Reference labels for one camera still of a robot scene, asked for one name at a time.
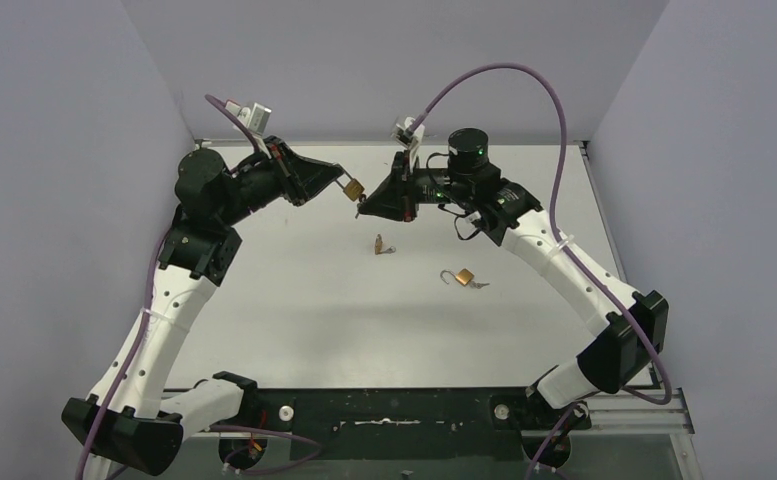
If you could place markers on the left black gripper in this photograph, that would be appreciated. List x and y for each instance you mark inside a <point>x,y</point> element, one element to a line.
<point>282,172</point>

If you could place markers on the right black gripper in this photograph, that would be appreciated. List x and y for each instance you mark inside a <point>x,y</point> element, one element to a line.
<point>395,199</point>

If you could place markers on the brass padlock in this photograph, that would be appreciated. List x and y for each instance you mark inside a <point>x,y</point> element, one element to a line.
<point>463,277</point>
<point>351,188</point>
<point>381,248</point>

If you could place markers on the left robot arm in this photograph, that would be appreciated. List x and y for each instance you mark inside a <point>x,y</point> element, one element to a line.
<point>126,418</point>

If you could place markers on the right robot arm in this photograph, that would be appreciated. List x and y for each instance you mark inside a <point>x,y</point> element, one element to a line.
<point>627,326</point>

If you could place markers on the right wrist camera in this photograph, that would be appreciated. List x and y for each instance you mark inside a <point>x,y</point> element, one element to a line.
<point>409,133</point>

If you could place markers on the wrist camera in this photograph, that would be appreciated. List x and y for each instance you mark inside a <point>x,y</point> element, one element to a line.
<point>409,133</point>
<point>252,118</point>

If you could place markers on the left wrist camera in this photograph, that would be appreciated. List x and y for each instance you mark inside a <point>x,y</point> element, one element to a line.
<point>252,118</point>

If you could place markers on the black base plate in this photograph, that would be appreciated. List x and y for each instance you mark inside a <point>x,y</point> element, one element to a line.
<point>404,424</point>

